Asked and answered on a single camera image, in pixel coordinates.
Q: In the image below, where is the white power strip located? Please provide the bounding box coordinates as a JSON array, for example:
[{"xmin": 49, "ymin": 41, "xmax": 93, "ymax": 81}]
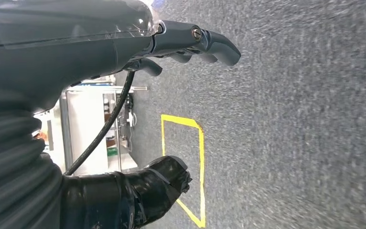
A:
[{"xmin": 126, "ymin": 111, "xmax": 138, "ymax": 128}]

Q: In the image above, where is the yellow floor tape square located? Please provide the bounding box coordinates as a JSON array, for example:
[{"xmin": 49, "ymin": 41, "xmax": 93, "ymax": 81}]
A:
[{"xmin": 160, "ymin": 114, "xmax": 207, "ymax": 229}]

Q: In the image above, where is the thick black cable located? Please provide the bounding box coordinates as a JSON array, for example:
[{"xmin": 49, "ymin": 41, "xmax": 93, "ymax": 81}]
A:
[{"xmin": 63, "ymin": 71, "xmax": 136, "ymax": 177}]

